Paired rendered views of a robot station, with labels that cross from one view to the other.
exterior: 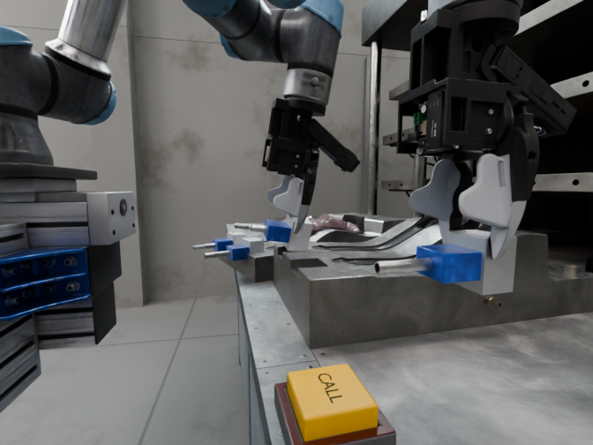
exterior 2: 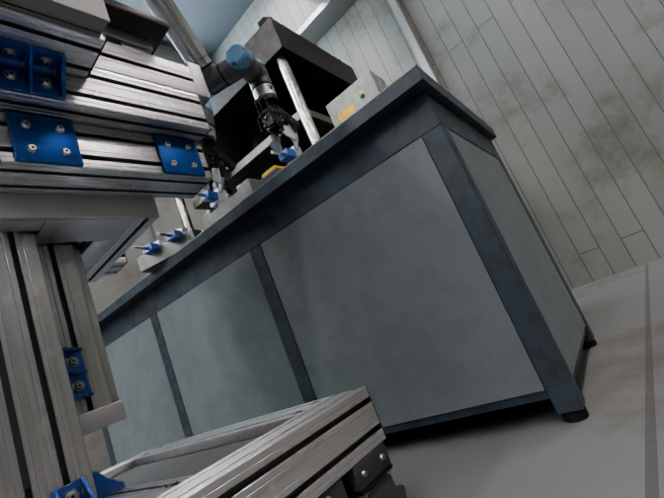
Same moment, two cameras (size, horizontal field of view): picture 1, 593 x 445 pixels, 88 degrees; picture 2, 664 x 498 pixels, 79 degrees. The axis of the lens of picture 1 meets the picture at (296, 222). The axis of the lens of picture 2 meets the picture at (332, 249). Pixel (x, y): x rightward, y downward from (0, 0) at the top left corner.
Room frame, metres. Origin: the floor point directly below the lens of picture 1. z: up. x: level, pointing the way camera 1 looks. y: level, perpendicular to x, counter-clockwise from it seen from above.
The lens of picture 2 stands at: (-0.62, 0.68, 0.32)
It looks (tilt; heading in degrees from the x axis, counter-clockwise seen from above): 12 degrees up; 317
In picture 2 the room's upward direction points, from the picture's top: 22 degrees counter-clockwise
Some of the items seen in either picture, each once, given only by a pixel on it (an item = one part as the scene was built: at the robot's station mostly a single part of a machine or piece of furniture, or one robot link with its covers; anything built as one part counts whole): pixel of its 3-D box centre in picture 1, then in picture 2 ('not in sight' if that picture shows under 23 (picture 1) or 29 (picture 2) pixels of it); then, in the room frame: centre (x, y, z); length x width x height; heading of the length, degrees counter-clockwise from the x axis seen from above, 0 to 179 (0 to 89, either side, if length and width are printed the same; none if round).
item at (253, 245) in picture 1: (233, 252); (172, 235); (0.69, 0.14, 0.85); 0.13 x 0.05 x 0.05; 121
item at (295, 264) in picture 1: (308, 275); not in sight; (0.45, -0.02, 0.87); 0.05 x 0.05 x 0.04; 14
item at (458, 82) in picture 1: (461, 92); (272, 115); (0.30, -0.15, 1.09); 0.09 x 0.08 x 0.12; 104
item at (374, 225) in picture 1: (316, 238); (207, 249); (0.88, -0.06, 0.85); 0.50 x 0.26 x 0.11; 121
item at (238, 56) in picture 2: not in sight; (239, 65); (0.26, -0.07, 1.25); 0.11 x 0.11 x 0.08; 33
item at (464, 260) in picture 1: (438, 263); (285, 154); (0.29, -0.14, 0.93); 0.13 x 0.05 x 0.05; 104
